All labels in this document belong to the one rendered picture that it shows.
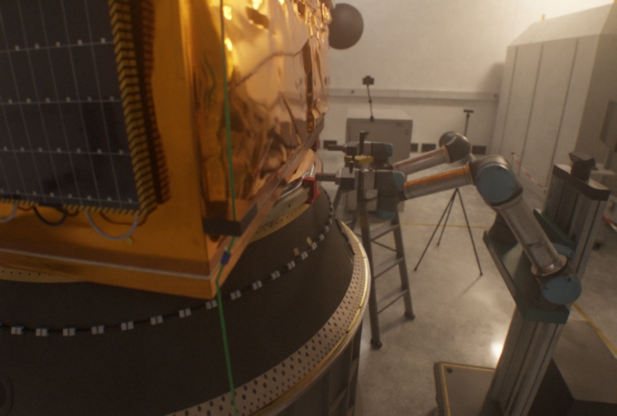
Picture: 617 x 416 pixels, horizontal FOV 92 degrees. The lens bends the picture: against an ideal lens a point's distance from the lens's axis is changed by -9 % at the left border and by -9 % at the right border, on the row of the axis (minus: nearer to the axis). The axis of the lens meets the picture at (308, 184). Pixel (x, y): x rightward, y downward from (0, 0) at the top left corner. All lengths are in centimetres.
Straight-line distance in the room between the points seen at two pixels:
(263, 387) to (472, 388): 161
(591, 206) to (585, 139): 502
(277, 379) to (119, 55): 104
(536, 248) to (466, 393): 142
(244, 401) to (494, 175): 105
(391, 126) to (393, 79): 405
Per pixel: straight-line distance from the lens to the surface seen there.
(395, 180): 123
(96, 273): 80
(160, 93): 56
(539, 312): 151
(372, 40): 873
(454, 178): 132
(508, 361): 229
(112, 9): 55
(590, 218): 157
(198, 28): 57
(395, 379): 285
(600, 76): 648
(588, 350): 229
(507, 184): 115
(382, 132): 479
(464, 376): 257
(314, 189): 134
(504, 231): 190
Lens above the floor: 217
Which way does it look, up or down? 20 degrees down
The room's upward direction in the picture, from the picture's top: straight up
